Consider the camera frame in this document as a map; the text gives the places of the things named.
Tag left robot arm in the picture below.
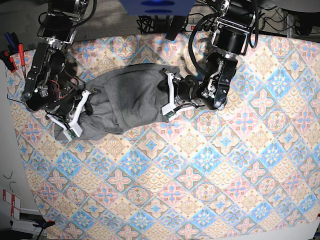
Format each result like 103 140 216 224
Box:
158 0 259 120

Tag grey T-shirt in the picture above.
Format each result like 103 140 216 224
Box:
53 64 180 141

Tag red white label tag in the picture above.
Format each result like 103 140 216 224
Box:
0 188 22 220

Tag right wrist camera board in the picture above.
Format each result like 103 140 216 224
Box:
63 128 78 142

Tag black red clamp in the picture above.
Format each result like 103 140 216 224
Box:
0 50 17 73

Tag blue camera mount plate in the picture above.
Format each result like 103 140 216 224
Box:
120 0 196 16

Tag red handled screwdriver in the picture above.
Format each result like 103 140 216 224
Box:
18 43 27 79

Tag blue handled pliers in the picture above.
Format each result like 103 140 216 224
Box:
4 32 19 53

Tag black bottom clamp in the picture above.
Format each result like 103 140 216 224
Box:
11 219 56 235

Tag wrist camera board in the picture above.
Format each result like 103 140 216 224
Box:
165 111 177 121
63 128 78 142

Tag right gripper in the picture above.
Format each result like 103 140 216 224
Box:
46 89 98 138

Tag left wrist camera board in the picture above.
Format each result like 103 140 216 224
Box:
165 111 177 121

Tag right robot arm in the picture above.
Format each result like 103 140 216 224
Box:
21 0 97 141

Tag patterned tablecloth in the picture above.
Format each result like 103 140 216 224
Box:
5 36 320 240

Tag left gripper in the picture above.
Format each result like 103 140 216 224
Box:
157 68 200 117

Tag white power strip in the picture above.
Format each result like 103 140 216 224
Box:
185 23 197 32

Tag black centre bracket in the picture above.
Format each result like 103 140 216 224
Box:
165 15 187 41

